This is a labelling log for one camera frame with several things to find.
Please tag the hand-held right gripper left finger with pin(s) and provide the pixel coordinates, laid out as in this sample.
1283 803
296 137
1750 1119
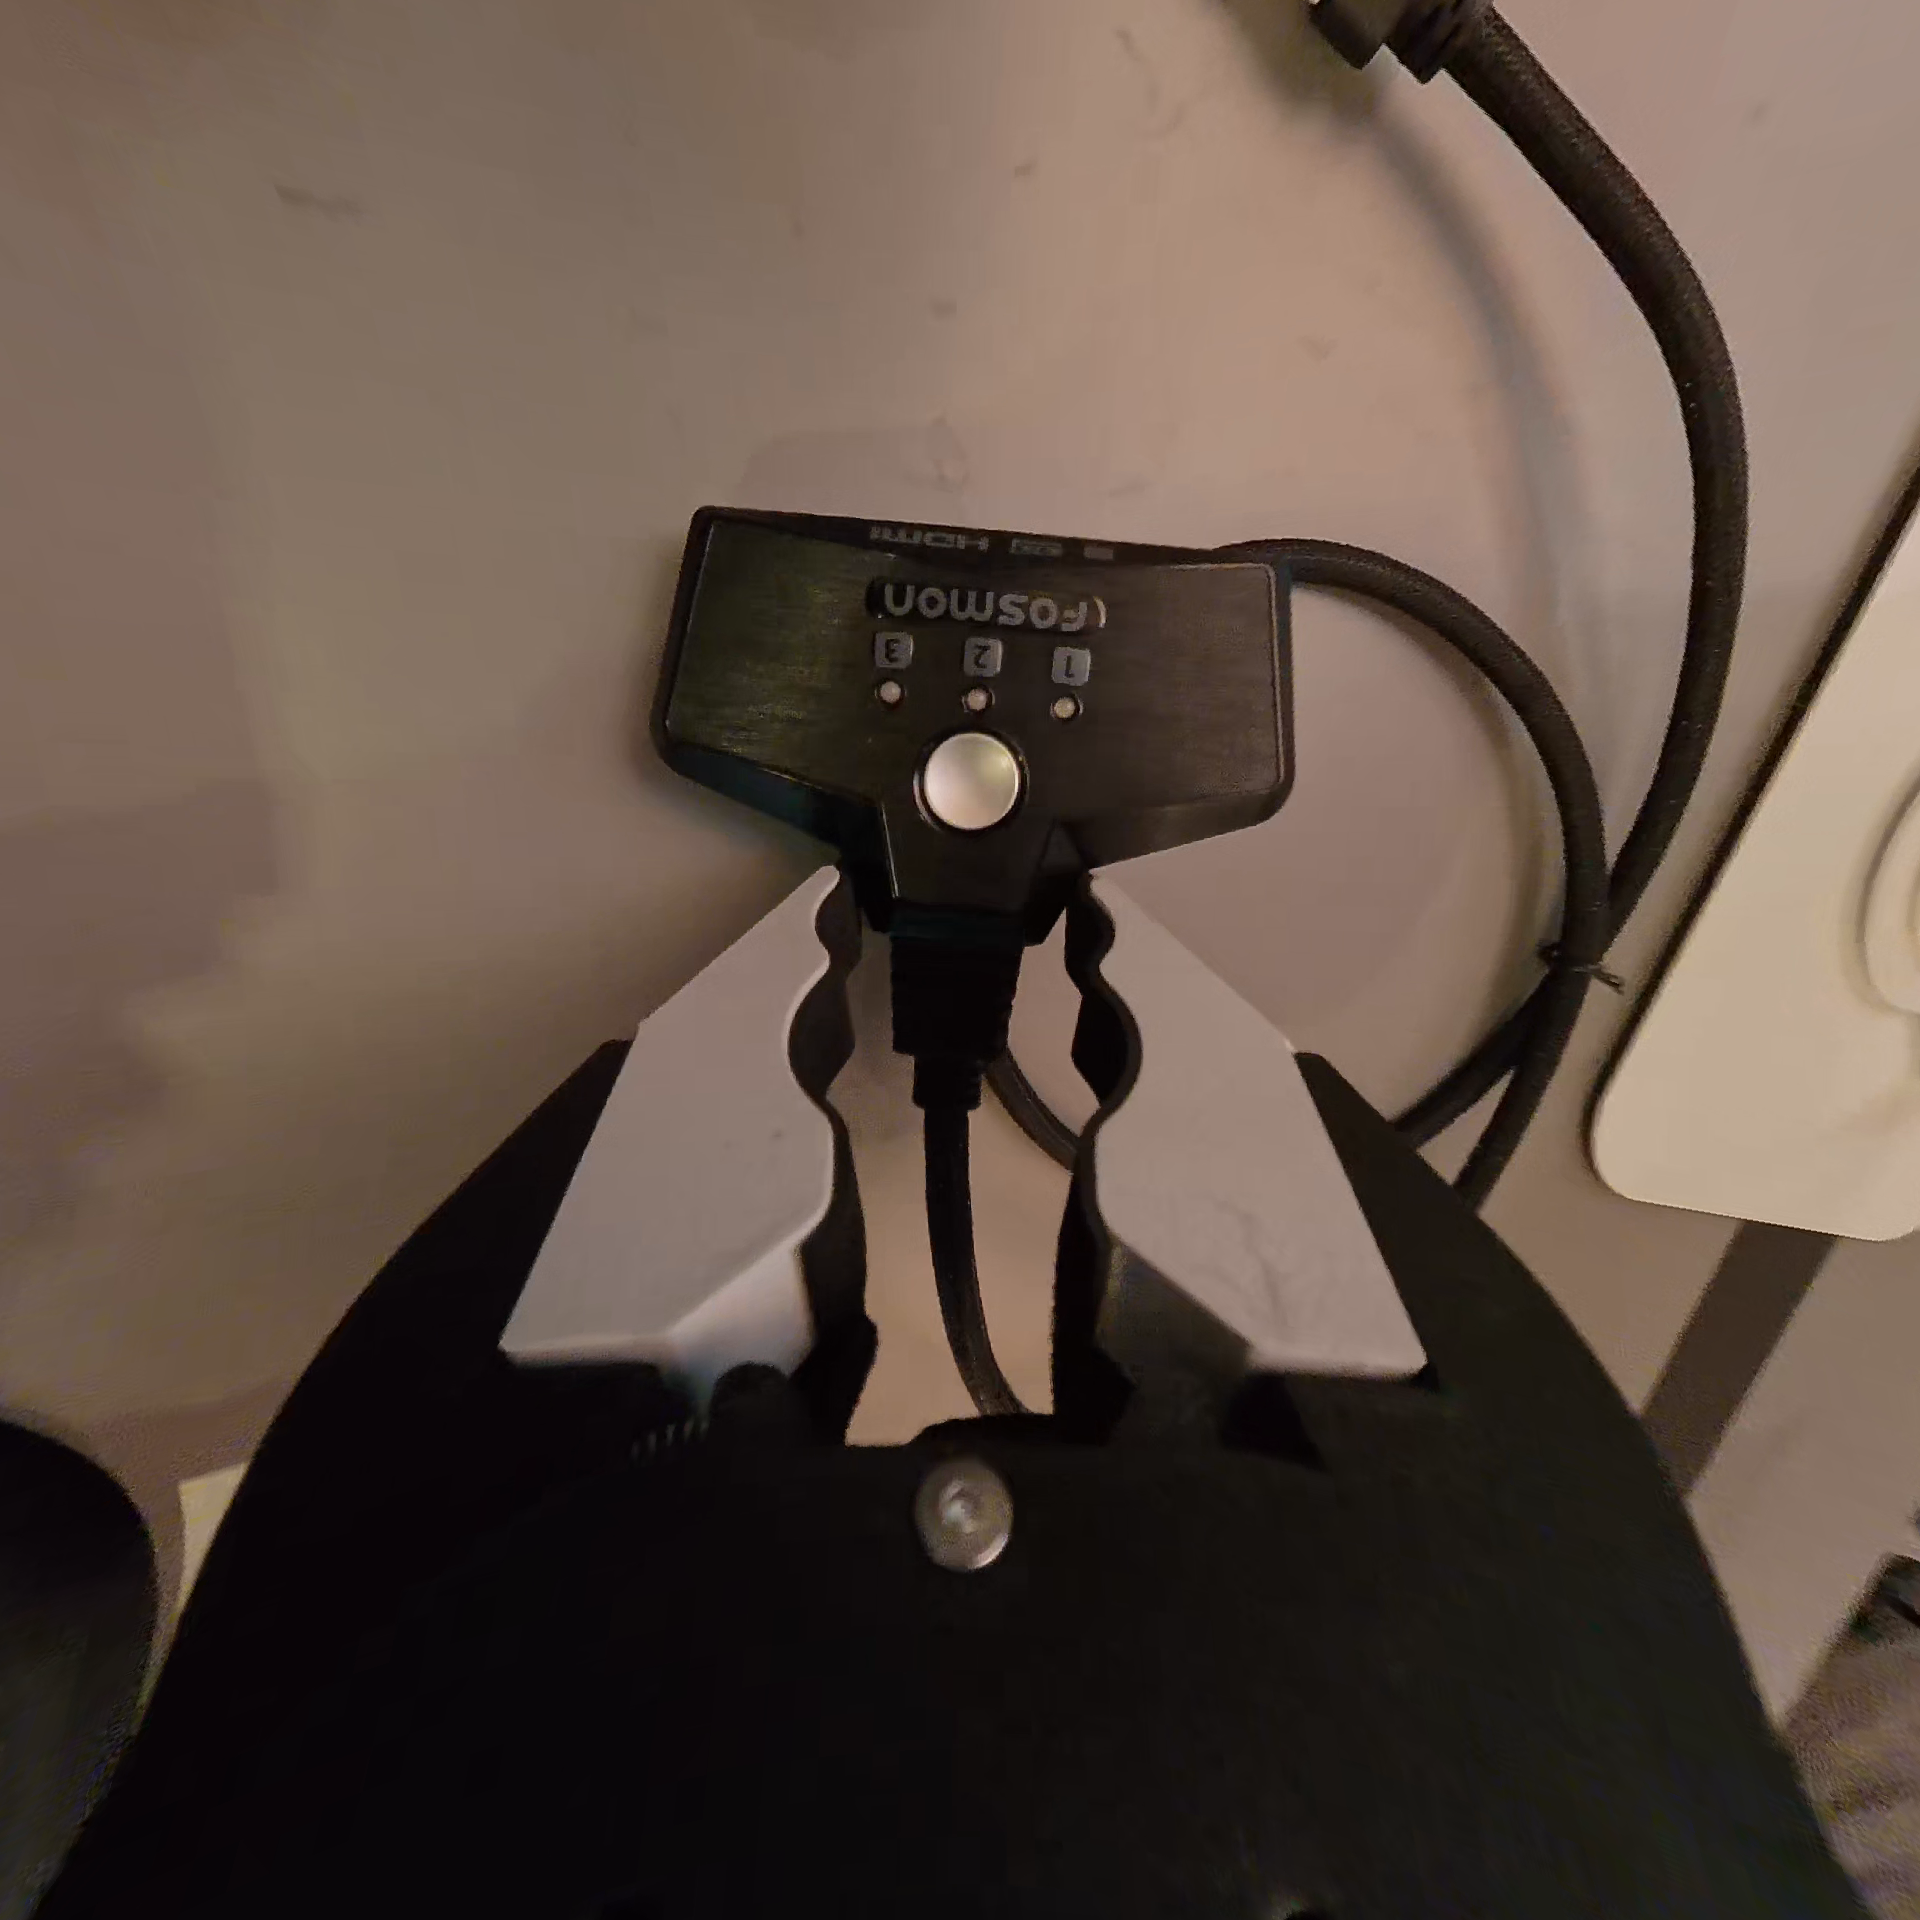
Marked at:
690 1170

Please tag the black hdmi switch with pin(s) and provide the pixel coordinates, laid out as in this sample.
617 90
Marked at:
1200 721

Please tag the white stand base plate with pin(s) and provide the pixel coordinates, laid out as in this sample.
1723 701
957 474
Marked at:
1769 975

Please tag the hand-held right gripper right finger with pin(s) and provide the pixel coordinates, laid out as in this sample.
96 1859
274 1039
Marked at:
1245 1200

